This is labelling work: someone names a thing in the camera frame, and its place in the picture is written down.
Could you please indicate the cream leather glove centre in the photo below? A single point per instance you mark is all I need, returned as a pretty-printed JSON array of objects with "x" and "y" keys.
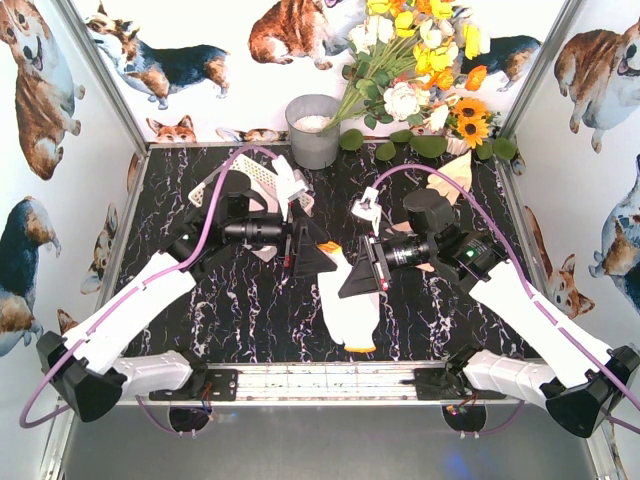
[{"x": 404, "y": 227}]

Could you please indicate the artificial flower bouquet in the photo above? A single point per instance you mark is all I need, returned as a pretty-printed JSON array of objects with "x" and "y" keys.
[{"x": 406, "y": 56}]

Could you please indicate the cream leather glove back right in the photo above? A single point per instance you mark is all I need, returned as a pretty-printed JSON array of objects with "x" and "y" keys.
[{"x": 458, "y": 170}]

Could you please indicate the blue dotted knit glove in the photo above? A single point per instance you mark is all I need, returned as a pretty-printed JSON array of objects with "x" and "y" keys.
[{"x": 335, "y": 253}]

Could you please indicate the white plastic storage basket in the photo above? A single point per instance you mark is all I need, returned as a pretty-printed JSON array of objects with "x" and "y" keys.
[{"x": 265, "y": 182}]

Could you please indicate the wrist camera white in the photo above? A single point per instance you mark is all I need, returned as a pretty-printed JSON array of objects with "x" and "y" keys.
[
  {"x": 367, "y": 208},
  {"x": 289, "y": 186}
]

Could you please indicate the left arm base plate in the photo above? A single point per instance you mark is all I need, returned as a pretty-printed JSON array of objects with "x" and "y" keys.
[{"x": 220, "y": 384}]

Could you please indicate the cream leather glove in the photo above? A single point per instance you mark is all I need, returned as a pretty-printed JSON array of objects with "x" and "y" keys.
[
  {"x": 404, "y": 227},
  {"x": 458, "y": 170}
]

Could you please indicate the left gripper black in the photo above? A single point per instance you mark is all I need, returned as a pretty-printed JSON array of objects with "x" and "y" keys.
[{"x": 291, "y": 245}]

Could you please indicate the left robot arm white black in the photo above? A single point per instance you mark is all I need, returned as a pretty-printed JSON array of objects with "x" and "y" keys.
[{"x": 85, "y": 365}]

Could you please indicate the white glove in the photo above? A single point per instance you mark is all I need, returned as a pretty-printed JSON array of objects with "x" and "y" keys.
[{"x": 350, "y": 321}]

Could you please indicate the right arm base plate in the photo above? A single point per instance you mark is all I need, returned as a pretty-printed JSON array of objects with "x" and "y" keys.
[{"x": 447, "y": 382}]

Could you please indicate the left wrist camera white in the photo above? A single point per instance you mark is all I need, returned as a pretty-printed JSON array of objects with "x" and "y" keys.
[{"x": 289, "y": 186}]

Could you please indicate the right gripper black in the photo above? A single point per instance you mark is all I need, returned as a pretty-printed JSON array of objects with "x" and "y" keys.
[{"x": 376, "y": 265}]

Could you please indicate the sunflower bunch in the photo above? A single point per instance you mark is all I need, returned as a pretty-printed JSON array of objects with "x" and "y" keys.
[{"x": 470, "y": 120}]

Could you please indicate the grey metal bucket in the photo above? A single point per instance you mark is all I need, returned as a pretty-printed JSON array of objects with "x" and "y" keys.
[{"x": 314, "y": 139}]

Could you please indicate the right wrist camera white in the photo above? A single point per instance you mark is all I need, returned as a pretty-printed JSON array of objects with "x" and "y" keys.
[{"x": 367, "y": 208}]

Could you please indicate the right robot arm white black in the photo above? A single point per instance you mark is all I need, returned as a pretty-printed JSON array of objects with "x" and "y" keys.
[{"x": 578, "y": 379}]

